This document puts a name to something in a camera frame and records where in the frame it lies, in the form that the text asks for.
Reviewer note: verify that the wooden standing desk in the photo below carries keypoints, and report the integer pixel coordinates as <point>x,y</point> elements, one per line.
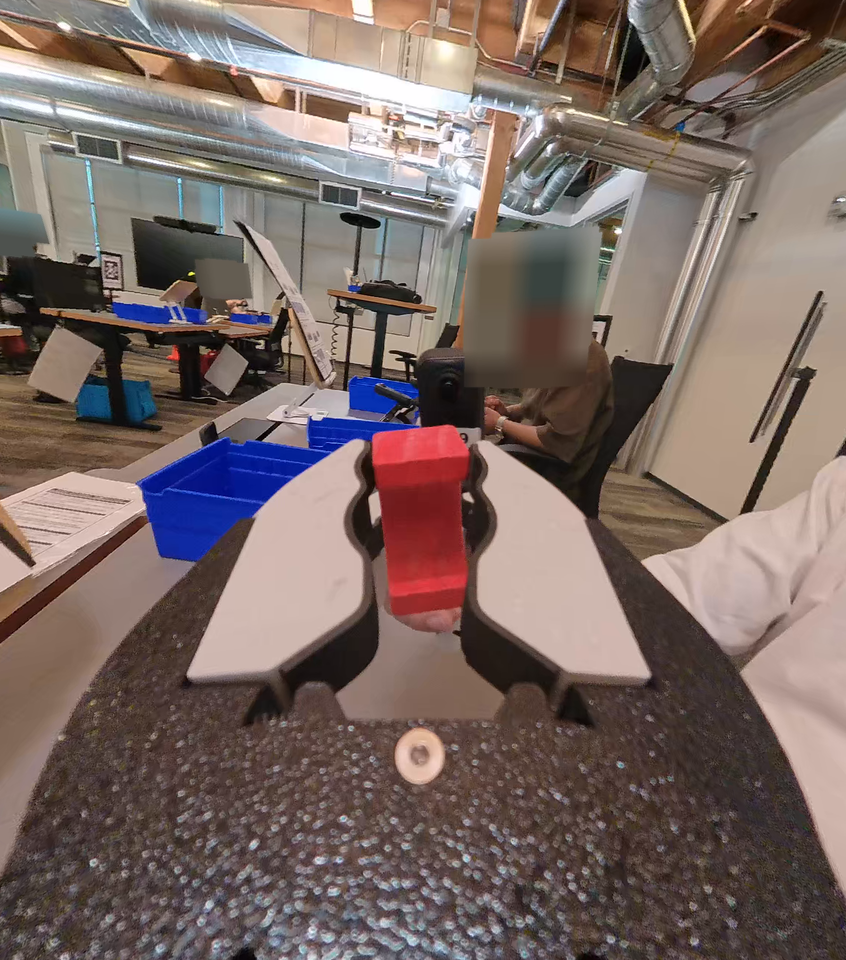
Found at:
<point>393,298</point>

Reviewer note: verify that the clear paper sleeve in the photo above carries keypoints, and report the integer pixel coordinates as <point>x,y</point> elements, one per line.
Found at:
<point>70,517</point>

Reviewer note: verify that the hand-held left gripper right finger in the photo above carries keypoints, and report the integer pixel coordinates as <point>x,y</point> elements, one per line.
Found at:
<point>558,585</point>

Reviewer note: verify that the black floor lamp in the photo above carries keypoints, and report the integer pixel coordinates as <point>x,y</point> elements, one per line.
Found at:
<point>360,221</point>

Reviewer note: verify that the white hanging board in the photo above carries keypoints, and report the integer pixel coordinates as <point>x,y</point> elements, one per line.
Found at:
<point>226,371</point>
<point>66,364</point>

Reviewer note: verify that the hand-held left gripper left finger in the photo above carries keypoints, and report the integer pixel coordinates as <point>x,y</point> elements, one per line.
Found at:
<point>280,585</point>

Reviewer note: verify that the black office chair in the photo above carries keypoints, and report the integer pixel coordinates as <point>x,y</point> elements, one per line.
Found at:
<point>633,420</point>

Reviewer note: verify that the wooden column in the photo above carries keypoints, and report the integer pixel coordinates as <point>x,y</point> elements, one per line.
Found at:
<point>494,172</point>

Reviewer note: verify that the person's white shirt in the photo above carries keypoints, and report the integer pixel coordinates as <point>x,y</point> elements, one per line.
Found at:
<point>828,600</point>

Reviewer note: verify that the blue floor tote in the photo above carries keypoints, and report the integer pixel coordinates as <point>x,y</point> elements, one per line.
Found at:
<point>115,405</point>

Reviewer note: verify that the red arch block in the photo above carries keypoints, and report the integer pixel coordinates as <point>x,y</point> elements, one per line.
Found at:
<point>423,525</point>

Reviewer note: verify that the silver ventilation duct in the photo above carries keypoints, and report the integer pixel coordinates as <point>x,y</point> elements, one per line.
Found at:
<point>618,135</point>
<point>167,105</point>

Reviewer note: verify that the black bag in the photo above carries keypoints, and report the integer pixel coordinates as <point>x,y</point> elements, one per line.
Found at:
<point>393,291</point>

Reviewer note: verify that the long blue plastic bin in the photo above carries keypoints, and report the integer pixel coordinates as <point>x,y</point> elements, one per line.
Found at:
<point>137,311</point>

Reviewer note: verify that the black and white tag sign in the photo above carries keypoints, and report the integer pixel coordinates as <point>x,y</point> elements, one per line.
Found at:
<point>111,270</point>

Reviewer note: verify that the black wall screen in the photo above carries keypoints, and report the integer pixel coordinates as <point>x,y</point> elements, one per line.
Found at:
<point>167,255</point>

